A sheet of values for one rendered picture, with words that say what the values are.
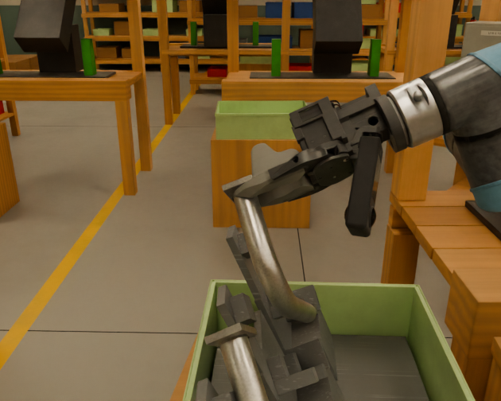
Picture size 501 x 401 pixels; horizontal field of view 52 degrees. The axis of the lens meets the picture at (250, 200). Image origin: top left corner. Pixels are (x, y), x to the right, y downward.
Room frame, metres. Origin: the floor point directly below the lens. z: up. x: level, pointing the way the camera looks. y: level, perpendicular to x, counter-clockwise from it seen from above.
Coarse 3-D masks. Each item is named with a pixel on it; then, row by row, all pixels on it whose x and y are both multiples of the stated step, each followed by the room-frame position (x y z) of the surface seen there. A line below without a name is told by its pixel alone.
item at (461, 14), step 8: (368, 0) 10.50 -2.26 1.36; (376, 0) 10.50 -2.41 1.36; (464, 0) 10.82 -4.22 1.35; (472, 0) 10.39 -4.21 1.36; (400, 8) 10.48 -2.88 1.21; (464, 16) 10.35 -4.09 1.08; (368, 32) 10.67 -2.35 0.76; (456, 32) 10.44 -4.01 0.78; (456, 40) 10.35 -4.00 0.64; (352, 56) 10.90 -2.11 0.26; (360, 56) 10.90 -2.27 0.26; (368, 56) 10.48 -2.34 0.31
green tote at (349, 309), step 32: (320, 288) 0.87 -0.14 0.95; (352, 288) 0.87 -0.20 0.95; (384, 288) 0.87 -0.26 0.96; (416, 288) 0.86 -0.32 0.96; (352, 320) 0.87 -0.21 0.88; (384, 320) 0.87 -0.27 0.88; (416, 320) 0.83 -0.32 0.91; (416, 352) 0.80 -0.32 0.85; (448, 352) 0.67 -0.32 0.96; (192, 384) 0.60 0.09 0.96; (448, 384) 0.64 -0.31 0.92
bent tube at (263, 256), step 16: (224, 192) 0.59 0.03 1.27; (240, 208) 0.58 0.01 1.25; (256, 208) 0.58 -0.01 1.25; (256, 224) 0.56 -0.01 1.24; (256, 240) 0.54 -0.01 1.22; (256, 256) 0.54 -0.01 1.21; (272, 256) 0.54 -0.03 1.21; (256, 272) 0.54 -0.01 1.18; (272, 272) 0.53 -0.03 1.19; (272, 288) 0.52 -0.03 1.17; (288, 288) 0.53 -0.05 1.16; (272, 304) 0.54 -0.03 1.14; (288, 304) 0.53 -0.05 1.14; (304, 304) 0.59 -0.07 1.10; (304, 320) 0.62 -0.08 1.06
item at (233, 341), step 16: (208, 336) 0.42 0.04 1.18; (224, 336) 0.41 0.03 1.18; (240, 336) 0.42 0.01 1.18; (224, 352) 0.42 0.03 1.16; (240, 352) 0.41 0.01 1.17; (240, 368) 0.40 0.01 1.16; (256, 368) 0.41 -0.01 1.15; (240, 384) 0.39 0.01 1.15; (256, 384) 0.39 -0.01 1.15; (240, 400) 0.38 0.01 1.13; (256, 400) 0.38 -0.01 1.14
